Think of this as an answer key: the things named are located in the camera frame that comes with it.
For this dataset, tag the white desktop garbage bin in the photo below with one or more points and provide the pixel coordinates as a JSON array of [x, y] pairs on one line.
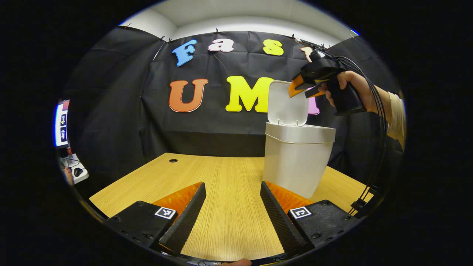
[[295, 159]]

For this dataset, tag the black computer mouse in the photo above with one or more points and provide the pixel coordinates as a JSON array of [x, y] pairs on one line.
[[78, 171]]

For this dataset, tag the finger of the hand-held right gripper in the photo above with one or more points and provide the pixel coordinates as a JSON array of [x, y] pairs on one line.
[[300, 80], [295, 90]]

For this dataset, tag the wooden desktop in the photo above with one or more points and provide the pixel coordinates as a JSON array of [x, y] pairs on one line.
[[229, 207]]

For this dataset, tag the computer monitor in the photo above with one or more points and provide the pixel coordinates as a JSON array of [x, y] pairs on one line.
[[62, 125]]

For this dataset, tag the black backdrop cloth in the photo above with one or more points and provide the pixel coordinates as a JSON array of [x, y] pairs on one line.
[[122, 111]]

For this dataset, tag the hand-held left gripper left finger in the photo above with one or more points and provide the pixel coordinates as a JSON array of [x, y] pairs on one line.
[[186, 221]]

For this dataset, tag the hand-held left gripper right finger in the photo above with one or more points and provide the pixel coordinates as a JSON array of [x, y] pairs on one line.
[[279, 218]]

